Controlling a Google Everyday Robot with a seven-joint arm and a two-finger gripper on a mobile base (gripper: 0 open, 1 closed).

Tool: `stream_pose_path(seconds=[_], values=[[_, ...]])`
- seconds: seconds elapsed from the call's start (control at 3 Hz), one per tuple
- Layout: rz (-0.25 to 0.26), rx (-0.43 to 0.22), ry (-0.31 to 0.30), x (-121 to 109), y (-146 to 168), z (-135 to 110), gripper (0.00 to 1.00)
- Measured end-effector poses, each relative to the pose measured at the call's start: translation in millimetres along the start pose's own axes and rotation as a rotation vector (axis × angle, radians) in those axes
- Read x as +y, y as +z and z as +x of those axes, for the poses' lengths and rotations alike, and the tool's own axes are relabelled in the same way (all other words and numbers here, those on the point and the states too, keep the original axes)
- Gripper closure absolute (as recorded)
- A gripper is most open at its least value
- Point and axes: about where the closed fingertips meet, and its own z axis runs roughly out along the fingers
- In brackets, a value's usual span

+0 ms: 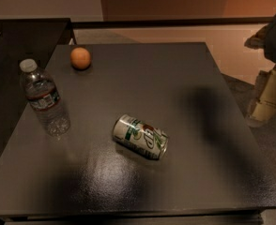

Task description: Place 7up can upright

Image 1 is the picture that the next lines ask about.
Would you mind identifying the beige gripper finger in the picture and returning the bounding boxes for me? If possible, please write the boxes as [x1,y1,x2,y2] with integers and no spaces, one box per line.
[245,66,276,128]

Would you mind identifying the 7up soda can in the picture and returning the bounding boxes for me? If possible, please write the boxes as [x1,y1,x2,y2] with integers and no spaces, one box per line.
[113,114,169,160]

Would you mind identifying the clear plastic water bottle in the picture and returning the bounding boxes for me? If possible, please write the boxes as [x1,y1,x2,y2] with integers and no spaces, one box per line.
[20,59,70,137]

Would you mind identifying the orange ball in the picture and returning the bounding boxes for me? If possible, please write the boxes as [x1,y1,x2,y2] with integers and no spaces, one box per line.
[70,47,91,70]

